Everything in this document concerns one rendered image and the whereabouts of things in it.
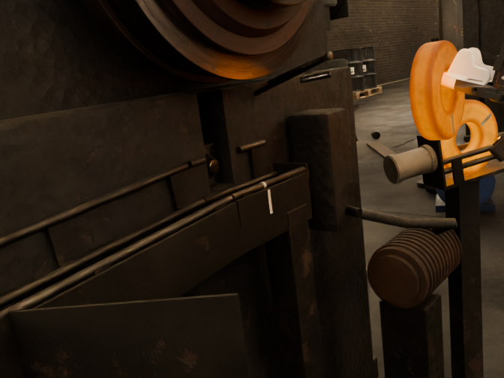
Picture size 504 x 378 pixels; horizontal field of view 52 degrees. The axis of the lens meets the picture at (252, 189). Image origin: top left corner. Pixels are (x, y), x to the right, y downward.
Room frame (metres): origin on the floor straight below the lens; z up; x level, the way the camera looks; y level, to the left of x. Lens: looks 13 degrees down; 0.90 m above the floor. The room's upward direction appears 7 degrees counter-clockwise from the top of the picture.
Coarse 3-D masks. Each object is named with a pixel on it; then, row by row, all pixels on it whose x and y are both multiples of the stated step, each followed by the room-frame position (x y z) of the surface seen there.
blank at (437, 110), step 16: (432, 48) 0.79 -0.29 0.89; (448, 48) 0.82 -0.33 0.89; (416, 64) 0.78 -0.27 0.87; (432, 64) 0.77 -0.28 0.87; (448, 64) 0.81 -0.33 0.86; (416, 80) 0.77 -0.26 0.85; (432, 80) 0.76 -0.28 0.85; (416, 96) 0.77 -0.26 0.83; (432, 96) 0.76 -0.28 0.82; (448, 96) 0.84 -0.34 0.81; (464, 96) 0.86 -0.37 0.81; (416, 112) 0.77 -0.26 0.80; (432, 112) 0.76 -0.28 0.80; (448, 112) 0.81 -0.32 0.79; (432, 128) 0.77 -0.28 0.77; (448, 128) 0.80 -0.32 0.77
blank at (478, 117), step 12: (468, 108) 1.03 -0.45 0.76; (480, 108) 1.04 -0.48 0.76; (468, 120) 1.03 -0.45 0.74; (480, 120) 1.04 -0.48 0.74; (492, 120) 1.05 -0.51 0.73; (480, 132) 1.04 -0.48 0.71; (492, 132) 1.05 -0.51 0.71; (444, 144) 1.01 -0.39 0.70; (468, 144) 1.07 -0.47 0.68; (480, 144) 1.04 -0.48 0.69; (444, 156) 1.01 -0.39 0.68; (480, 156) 1.04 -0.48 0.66; (444, 168) 1.03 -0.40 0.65; (468, 168) 1.03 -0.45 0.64; (480, 168) 1.04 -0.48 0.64
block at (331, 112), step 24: (288, 120) 1.02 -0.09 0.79; (312, 120) 0.98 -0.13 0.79; (336, 120) 0.97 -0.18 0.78; (312, 144) 0.98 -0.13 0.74; (336, 144) 0.97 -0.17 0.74; (312, 168) 0.99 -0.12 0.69; (336, 168) 0.96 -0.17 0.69; (312, 192) 0.99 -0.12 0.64; (336, 192) 0.96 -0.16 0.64; (312, 216) 0.99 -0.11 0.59; (336, 216) 0.96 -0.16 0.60
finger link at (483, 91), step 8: (456, 80) 0.77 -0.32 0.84; (456, 88) 0.77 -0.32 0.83; (464, 88) 0.76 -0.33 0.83; (472, 88) 0.75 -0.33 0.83; (480, 88) 0.74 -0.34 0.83; (488, 88) 0.73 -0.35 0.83; (496, 88) 0.73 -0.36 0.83; (480, 96) 0.74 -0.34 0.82; (488, 96) 0.73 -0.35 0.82; (496, 96) 0.72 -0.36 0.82
